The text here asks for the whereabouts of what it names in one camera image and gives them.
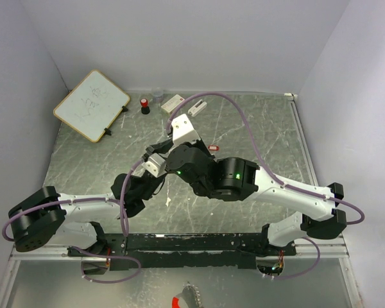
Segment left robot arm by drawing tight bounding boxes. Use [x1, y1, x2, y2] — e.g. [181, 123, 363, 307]
[4, 139, 173, 256]

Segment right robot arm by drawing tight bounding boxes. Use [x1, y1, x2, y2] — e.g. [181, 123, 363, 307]
[166, 144, 347, 255]

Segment green white staple box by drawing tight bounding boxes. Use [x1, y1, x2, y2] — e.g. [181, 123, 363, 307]
[161, 94, 184, 114]

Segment red black stamp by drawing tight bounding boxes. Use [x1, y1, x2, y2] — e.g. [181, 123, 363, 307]
[140, 98, 150, 115]

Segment paper clip jar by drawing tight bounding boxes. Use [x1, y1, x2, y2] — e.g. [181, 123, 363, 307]
[151, 87, 164, 103]

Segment white stapler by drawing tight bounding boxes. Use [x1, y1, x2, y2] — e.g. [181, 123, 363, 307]
[188, 99, 207, 117]

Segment yellow framed whiteboard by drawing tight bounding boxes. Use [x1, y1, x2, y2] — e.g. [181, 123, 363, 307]
[53, 69, 130, 142]

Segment red white tool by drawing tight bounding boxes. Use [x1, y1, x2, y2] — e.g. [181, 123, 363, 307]
[171, 280, 203, 308]

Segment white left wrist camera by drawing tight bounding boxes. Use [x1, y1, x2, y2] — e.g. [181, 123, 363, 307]
[141, 153, 166, 178]

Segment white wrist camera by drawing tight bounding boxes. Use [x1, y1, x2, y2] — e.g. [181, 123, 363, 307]
[171, 114, 201, 146]
[141, 153, 166, 178]

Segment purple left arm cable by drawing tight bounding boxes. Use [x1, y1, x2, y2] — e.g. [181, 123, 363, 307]
[2, 158, 148, 242]

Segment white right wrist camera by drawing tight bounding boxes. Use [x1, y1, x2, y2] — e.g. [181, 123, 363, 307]
[171, 114, 201, 146]

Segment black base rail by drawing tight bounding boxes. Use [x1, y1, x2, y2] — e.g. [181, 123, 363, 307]
[86, 227, 296, 271]

